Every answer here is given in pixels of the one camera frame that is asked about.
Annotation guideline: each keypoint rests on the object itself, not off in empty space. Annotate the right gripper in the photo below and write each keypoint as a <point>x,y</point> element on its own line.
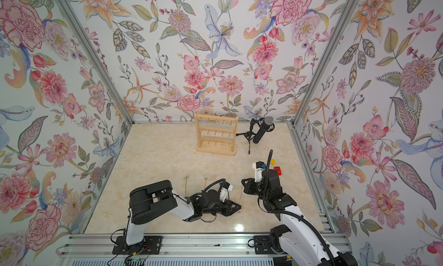
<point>255,186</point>

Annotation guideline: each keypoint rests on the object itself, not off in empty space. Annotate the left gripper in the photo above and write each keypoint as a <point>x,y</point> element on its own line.
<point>223,205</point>

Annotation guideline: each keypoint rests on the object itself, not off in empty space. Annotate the wooden jewelry display stand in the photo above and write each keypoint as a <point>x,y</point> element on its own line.
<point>216,134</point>

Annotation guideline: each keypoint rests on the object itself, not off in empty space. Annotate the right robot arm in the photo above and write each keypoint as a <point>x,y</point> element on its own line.
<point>296,236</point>

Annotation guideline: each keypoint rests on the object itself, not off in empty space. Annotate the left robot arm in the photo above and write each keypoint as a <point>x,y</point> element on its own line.
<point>149,202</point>

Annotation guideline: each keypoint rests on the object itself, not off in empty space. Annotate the red toy brick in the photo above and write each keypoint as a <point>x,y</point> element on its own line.
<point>278,170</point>

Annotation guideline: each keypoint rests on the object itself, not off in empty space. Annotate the black microphone on tripod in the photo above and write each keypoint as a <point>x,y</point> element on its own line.
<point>257,129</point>

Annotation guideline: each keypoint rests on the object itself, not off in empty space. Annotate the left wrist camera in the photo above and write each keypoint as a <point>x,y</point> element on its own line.
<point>225,189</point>

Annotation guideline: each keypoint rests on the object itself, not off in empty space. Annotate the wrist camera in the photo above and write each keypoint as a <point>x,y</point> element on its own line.
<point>225,189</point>
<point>258,168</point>

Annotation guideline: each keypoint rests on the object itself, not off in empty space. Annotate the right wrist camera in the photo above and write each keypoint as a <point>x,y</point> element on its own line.
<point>258,168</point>

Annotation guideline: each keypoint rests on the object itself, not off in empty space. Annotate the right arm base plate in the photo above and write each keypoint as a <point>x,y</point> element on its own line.
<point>274,244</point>

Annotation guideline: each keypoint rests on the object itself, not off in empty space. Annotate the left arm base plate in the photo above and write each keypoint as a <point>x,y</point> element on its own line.
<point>149,245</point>

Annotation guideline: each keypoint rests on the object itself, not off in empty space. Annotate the aluminium mounting rail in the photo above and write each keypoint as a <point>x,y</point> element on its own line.
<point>171,245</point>

